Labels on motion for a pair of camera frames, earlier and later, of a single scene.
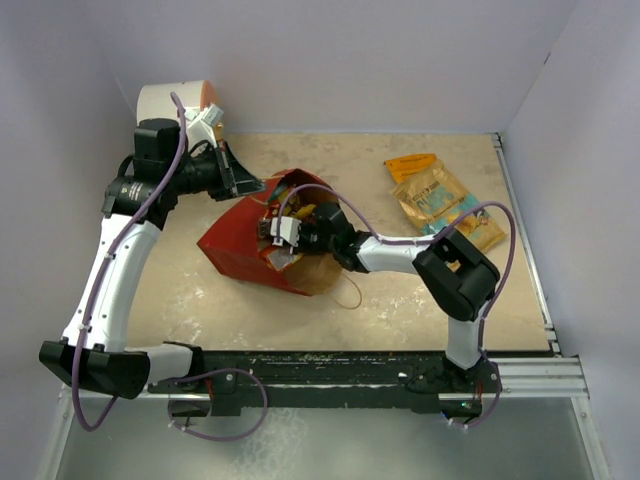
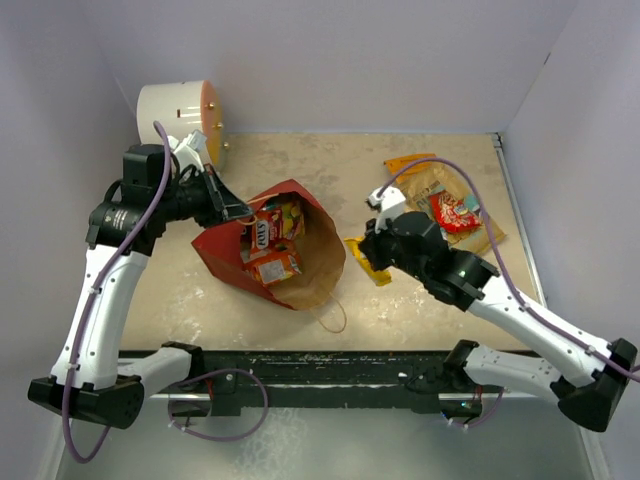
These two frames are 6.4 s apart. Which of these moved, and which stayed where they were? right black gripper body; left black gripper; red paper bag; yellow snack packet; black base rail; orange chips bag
Moved: yellow snack packet; right black gripper body; red paper bag; left black gripper
Stayed: orange chips bag; black base rail
